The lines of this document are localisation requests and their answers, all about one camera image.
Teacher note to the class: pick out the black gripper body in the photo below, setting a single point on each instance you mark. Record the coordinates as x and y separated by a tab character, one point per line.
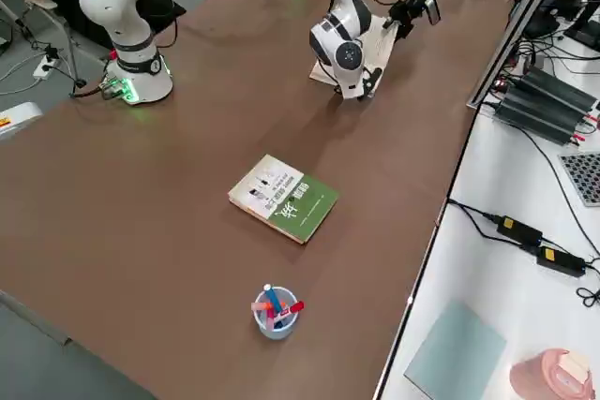
370	83
410	6

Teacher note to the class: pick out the paperback book blue-white cover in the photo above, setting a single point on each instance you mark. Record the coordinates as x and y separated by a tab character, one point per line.
382	48

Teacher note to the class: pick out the green and white book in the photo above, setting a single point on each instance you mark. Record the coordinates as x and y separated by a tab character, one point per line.
290	212

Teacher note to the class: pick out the circuit board with red light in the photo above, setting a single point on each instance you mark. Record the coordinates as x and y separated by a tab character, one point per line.
500	84

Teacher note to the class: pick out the black monitor stand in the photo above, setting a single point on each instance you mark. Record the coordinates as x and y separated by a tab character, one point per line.
586	20
544	11

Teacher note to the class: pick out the grey finned power supply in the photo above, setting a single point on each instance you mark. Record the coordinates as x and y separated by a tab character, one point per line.
558	86
534	116

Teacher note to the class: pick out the white side desk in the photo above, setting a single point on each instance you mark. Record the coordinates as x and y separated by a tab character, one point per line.
492	278

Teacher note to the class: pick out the checkerboard calibration board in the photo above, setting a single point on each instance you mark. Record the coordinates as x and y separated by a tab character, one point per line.
583	180

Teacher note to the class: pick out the blue pen white cap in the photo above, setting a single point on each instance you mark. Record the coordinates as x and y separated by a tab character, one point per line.
274	299

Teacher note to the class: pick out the red pen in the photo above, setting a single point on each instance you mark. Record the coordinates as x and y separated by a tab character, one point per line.
295	307

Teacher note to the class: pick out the pink pen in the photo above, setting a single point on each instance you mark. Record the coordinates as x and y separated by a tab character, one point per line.
259	306

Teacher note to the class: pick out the black power adapter yellow label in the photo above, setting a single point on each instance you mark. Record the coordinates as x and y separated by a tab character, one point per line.
560	262

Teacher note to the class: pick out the pale blue pen cup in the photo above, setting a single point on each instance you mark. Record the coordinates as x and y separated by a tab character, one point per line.
276	330

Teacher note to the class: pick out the teal mat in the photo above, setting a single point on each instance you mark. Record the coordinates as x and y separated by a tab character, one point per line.
454	353

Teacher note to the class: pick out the white power strip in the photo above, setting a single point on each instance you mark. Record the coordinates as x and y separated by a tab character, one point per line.
44	67

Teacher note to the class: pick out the white chair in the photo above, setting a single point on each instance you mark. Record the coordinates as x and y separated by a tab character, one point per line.
42	3

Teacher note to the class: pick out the pink tape holder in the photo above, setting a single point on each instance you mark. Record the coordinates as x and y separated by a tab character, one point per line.
548	376

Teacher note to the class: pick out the white control box yellow label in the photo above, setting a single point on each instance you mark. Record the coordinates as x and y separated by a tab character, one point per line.
16	121

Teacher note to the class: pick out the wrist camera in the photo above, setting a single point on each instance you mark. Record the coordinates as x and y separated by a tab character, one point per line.
433	11

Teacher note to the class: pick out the aluminium frame post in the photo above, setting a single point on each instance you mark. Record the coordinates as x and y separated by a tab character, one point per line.
511	30

